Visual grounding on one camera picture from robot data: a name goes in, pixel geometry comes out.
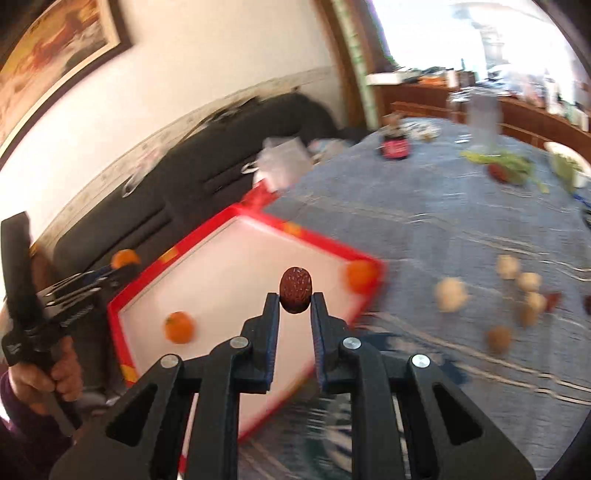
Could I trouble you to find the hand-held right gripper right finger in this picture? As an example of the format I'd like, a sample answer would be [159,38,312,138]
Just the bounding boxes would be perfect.
[310,292,536,480]

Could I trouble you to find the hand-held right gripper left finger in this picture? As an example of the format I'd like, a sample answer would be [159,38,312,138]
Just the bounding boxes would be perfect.
[48,292,282,480]

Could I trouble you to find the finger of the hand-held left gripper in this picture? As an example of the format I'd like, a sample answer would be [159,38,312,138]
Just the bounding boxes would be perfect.
[39,264,141,301]
[41,287,102,319]

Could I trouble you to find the orange mandarin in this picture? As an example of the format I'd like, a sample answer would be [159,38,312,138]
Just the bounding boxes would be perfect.
[164,311,195,344]
[346,260,382,294]
[112,249,141,269]

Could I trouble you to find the red box with white inside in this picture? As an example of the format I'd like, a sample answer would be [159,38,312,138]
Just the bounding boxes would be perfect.
[107,203,386,444]

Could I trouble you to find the person's left forearm purple sleeve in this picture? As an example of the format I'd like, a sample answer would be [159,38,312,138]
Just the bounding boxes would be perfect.
[0,373,75,480]

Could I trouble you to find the person's left hand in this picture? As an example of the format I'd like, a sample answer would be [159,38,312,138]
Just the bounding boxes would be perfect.
[9,336,85,416]

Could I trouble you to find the clear plastic wrapper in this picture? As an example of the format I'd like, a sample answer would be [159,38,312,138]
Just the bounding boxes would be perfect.
[122,148,162,197]

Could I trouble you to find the red bag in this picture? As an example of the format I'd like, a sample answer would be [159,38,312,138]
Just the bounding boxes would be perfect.
[240,182,278,209]

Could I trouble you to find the blue striped tablecloth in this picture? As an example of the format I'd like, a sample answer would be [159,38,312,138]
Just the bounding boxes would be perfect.
[185,115,591,480]

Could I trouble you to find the black sofa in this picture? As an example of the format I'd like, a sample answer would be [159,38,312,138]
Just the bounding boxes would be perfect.
[51,92,370,407]

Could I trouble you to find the white plastic bag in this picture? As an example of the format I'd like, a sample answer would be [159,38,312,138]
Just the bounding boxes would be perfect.
[240,136,315,192]

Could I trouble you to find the red jar with black lid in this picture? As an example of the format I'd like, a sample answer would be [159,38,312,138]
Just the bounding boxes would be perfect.
[379,124,411,161]

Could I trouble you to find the small patterned plate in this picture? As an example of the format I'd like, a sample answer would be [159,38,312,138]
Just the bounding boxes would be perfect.
[402,121,444,141]

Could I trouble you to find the green vegetable leaves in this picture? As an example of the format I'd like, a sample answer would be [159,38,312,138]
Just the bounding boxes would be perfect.
[462,150,550,195]

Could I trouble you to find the clear glass pitcher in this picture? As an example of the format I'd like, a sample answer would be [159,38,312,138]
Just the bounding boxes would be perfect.
[445,90,504,153]

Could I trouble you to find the wooden sideboard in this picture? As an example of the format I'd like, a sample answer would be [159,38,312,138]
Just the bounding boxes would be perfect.
[365,69,591,153]

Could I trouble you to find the white bowl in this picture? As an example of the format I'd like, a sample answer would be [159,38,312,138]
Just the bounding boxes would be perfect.
[542,141,591,190]

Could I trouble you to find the framed wall painting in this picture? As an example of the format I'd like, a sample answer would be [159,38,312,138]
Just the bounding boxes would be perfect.
[0,0,134,158]

